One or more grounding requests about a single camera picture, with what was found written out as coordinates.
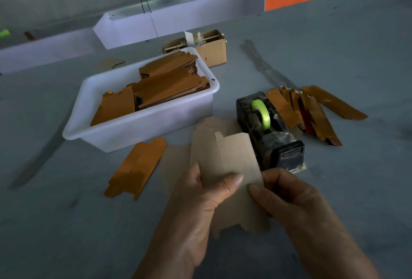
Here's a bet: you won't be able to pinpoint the person's left hand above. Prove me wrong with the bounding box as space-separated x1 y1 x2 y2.
158 163 245 258

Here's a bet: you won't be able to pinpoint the person's right hand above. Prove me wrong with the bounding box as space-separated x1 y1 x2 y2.
248 167 343 260

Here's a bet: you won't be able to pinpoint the carton blank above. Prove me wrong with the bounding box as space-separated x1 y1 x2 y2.
200 132 271 237

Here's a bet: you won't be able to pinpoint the gold box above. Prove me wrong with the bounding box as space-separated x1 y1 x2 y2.
104 137 168 201

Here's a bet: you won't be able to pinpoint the pile of beige blanks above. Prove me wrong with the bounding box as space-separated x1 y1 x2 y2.
191 116 242 161

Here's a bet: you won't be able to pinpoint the pile of gold boxes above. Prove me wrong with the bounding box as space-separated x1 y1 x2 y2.
266 85 369 147

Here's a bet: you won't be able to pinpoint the gold cartons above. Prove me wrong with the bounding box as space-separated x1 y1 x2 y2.
91 50 211 126

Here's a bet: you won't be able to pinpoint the person's right forearm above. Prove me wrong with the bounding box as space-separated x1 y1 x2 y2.
293 238 382 279

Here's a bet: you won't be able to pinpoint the black tape dispenser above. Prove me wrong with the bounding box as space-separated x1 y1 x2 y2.
236 92 306 173

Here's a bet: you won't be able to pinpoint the white plastic bin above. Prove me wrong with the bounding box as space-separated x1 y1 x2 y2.
62 47 220 153

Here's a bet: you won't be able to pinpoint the green tape roll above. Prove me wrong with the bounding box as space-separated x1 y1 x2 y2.
251 98 271 130

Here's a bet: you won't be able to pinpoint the small cardboard box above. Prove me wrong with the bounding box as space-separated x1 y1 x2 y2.
163 29 228 68

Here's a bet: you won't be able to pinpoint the long white tray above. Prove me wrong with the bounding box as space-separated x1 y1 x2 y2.
93 0 266 50
0 28 104 75

